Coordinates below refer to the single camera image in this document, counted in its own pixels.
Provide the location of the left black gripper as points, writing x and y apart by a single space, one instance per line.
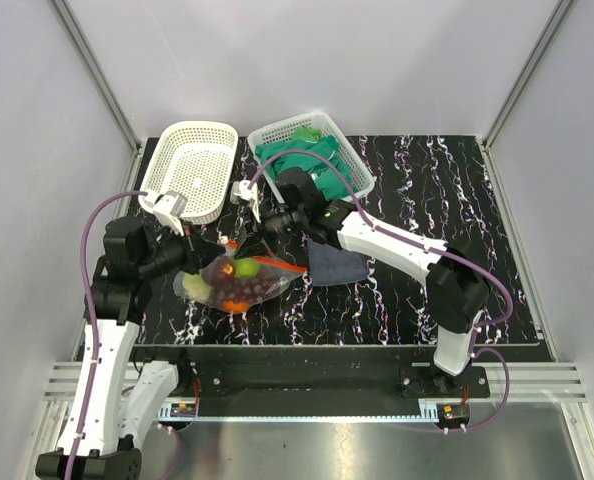
197 251

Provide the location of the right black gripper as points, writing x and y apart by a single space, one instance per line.
254 229

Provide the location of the clear zip top bag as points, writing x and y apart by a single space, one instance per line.
271 264

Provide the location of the dark red fake apple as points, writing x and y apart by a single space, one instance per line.
220 273

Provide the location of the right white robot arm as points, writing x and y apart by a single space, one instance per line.
456 288

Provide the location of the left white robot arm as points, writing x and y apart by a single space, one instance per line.
104 434

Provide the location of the pale green fake cabbage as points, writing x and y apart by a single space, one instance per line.
195 288

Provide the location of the green fake apple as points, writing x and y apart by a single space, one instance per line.
246 268

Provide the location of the purple fake grapes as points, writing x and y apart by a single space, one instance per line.
252 290

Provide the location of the orange fake fruit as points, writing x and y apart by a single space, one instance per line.
235 307

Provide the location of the grey folded towel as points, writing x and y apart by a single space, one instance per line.
329 266

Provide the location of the white oval perforated basket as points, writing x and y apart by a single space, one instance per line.
195 160

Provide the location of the white rectangular plastic basket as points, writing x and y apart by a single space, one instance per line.
316 132

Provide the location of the left connector box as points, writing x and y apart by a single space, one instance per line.
183 409

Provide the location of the connector box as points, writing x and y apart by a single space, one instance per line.
183 409
453 415

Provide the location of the black marble pattern mat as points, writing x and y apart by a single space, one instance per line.
417 256

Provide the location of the right connector box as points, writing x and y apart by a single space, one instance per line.
453 415

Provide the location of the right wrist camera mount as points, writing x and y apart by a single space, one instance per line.
244 192

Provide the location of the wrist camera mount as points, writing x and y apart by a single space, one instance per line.
167 209
244 192

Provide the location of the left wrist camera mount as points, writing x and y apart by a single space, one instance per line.
167 209

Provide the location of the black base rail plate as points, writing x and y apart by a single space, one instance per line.
313 381

